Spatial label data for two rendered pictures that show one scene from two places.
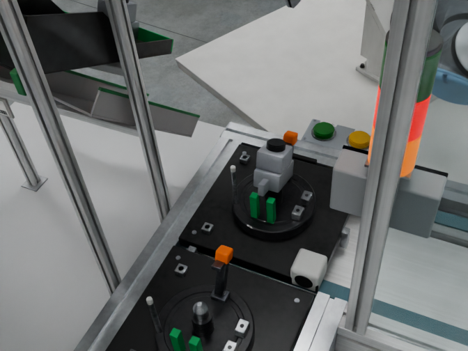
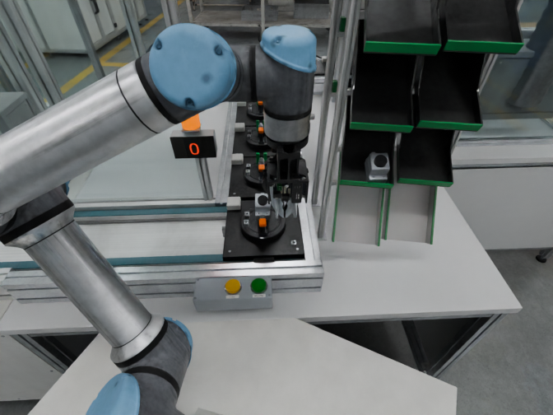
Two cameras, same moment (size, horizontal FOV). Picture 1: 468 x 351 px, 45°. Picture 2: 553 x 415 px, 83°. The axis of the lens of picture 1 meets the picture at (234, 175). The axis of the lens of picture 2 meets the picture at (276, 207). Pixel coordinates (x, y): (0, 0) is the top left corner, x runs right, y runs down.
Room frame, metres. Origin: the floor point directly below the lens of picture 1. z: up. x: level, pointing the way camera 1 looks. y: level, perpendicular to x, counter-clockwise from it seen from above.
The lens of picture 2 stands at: (1.22, -0.38, 1.71)
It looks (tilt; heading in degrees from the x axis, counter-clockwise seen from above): 44 degrees down; 149
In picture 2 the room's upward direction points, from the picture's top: straight up
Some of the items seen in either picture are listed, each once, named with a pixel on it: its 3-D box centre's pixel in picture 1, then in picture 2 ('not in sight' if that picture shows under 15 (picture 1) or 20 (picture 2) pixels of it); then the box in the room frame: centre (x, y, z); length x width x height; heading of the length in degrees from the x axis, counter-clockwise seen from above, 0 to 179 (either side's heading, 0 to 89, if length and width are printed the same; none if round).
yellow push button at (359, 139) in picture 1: (359, 141); (233, 286); (0.77, -0.24, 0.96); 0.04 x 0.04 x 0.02
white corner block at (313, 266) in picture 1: (308, 270); (234, 204); (0.49, -0.10, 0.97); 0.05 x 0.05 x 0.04; 61
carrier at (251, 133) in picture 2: not in sight; (261, 131); (0.18, 0.18, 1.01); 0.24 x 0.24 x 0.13; 61
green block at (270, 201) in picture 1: (271, 210); not in sight; (0.58, -0.05, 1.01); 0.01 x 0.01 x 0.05; 61
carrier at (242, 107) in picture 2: not in sight; (260, 104); (-0.03, 0.30, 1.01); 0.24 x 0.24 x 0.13; 61
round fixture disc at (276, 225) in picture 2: (274, 203); (262, 223); (0.62, -0.06, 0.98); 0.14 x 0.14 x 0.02
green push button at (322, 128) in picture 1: (323, 131); (258, 286); (0.80, -0.18, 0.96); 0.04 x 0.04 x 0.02
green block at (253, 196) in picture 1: (254, 205); not in sight; (0.59, -0.03, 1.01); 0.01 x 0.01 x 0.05; 61
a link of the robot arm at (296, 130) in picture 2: not in sight; (289, 122); (0.84, -0.12, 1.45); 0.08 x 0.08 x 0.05
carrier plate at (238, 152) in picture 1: (274, 209); (262, 227); (0.62, -0.06, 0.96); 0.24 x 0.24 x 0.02; 61
